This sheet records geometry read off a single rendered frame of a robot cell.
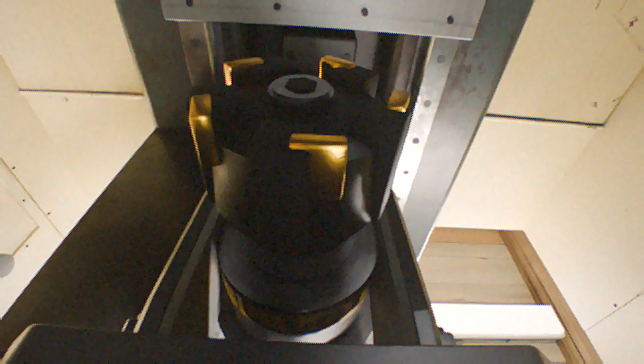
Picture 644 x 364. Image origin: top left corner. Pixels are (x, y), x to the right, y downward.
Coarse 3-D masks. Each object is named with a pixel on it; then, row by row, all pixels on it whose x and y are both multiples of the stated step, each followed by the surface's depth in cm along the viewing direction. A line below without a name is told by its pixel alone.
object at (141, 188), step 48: (144, 144) 53; (192, 144) 54; (144, 192) 44; (192, 192) 44; (96, 240) 37; (144, 240) 37; (48, 288) 31; (96, 288) 32; (144, 288) 32; (0, 336) 27
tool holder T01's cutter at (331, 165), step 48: (192, 96) 6; (240, 96) 6; (288, 96) 6; (336, 96) 6; (240, 144) 5; (288, 144) 5; (336, 144) 5; (384, 144) 6; (240, 192) 6; (288, 192) 5; (336, 192) 5; (384, 192) 6; (288, 240) 6; (336, 240) 6
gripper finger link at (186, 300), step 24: (192, 216) 9; (216, 216) 9; (192, 240) 8; (216, 240) 9; (168, 264) 7; (192, 264) 7; (216, 264) 9; (168, 288) 7; (192, 288) 7; (216, 288) 9; (144, 312) 6; (168, 312) 6; (192, 312) 7; (216, 312) 9
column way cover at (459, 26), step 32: (192, 0) 41; (224, 0) 41; (256, 0) 41; (288, 0) 41; (320, 0) 41; (352, 0) 41; (384, 0) 41; (416, 0) 41; (448, 0) 41; (480, 0) 41; (416, 32) 44; (448, 32) 44
